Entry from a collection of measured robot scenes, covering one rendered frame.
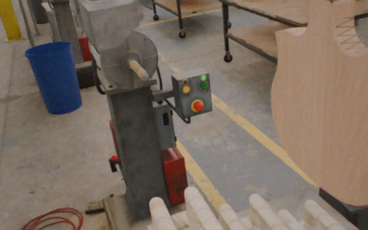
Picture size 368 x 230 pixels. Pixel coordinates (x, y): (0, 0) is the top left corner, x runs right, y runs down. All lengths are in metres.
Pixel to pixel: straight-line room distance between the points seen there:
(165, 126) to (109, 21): 0.87
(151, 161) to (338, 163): 1.36
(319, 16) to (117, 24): 0.73
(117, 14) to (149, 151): 0.92
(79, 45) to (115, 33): 3.83
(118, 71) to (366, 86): 1.14
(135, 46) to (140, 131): 0.51
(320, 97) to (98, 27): 0.76
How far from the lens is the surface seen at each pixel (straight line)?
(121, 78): 1.63
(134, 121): 1.90
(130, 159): 1.99
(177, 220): 0.89
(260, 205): 0.92
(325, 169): 0.85
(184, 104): 1.75
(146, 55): 1.63
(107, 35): 1.28
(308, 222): 1.09
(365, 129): 0.71
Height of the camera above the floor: 1.73
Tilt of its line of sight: 26 degrees down
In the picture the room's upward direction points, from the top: 8 degrees counter-clockwise
